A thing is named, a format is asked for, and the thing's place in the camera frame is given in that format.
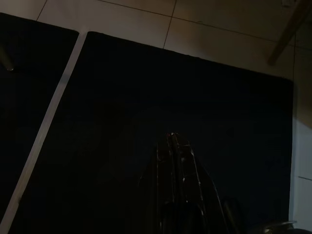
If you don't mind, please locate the black floor mat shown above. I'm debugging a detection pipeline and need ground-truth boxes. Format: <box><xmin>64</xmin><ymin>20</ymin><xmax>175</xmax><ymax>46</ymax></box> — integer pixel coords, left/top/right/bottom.
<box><xmin>0</xmin><ymin>12</ymin><xmax>80</xmax><ymax>213</ymax></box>
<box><xmin>8</xmin><ymin>31</ymin><xmax>294</xmax><ymax>234</ymax></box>

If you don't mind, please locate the wooden table leg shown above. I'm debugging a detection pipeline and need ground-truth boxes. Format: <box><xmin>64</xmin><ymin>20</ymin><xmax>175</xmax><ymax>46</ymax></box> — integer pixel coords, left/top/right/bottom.
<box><xmin>267</xmin><ymin>0</ymin><xmax>312</xmax><ymax>66</ymax></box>

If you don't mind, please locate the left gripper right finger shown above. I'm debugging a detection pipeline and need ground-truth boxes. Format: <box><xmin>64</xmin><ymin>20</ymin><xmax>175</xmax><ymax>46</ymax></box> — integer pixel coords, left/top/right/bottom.
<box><xmin>175</xmin><ymin>135</ymin><xmax>231</xmax><ymax>234</ymax></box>

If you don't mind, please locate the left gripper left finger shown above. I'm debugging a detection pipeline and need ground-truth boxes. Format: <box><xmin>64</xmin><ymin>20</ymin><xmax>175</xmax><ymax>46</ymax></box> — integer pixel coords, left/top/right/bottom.
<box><xmin>156</xmin><ymin>133</ymin><xmax>181</xmax><ymax>234</ymax></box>

